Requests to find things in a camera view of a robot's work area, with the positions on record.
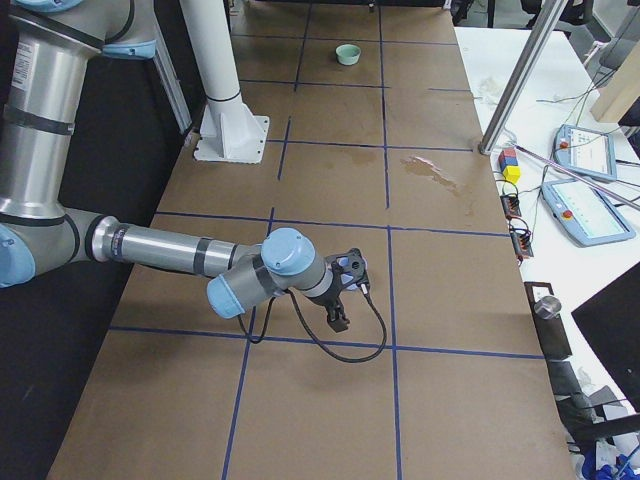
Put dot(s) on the aluminium frame post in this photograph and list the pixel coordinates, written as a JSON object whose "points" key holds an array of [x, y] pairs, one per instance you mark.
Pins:
{"points": [[549, 16]]}

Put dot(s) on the black electronics board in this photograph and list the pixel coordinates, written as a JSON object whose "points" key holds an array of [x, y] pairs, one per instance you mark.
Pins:
{"points": [[521, 241], [511, 206]]}

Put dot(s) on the red blue yellow blocks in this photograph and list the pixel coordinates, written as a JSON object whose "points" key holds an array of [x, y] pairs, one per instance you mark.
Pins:
{"points": [[509, 166]]}

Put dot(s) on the blue teach pendant near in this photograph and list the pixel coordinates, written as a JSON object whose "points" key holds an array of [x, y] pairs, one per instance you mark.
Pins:
{"points": [[585, 214]]}

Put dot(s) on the blue teach pendant far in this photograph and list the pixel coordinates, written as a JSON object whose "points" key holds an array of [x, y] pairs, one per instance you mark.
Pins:
{"points": [[585, 151]]}

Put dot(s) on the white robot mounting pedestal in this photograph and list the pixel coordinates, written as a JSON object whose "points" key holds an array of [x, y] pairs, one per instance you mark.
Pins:
{"points": [[229, 131]]}

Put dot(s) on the light blue plastic cup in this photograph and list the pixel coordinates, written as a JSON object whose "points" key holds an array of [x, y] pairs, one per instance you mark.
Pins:
{"points": [[353, 273]]}

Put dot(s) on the mint green plastic bowl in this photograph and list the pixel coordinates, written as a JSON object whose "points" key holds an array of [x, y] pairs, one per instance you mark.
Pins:
{"points": [[347, 54]]}

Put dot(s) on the green handled reach grabber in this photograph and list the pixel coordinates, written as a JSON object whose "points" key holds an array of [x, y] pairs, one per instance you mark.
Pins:
{"points": [[592, 184]]}

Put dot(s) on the steel cup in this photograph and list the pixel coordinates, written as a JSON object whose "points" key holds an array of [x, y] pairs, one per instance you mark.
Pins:
{"points": [[547, 307]]}

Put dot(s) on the blue teach pendant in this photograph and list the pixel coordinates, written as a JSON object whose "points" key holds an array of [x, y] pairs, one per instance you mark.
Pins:
{"points": [[585, 214], [585, 151]]}

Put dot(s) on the black Huawei monitor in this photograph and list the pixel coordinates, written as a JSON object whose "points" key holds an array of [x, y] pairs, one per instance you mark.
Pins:
{"points": [[609, 322]]}

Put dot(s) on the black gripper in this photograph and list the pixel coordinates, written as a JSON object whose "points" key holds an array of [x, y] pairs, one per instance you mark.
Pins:
{"points": [[327, 302]]}

